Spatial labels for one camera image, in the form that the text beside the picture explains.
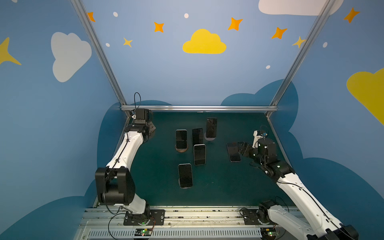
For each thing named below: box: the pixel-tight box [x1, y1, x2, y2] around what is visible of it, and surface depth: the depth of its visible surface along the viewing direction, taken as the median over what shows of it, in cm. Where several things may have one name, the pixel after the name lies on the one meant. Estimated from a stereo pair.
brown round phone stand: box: [175, 144, 189, 153], surface depth 101 cm
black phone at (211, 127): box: [206, 117, 218, 138], surface depth 103 cm
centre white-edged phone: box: [193, 144, 206, 166], surface depth 91 cm
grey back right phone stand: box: [204, 132, 216, 141], surface depth 106 cm
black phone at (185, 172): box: [178, 163, 193, 189], surface depth 80 cm
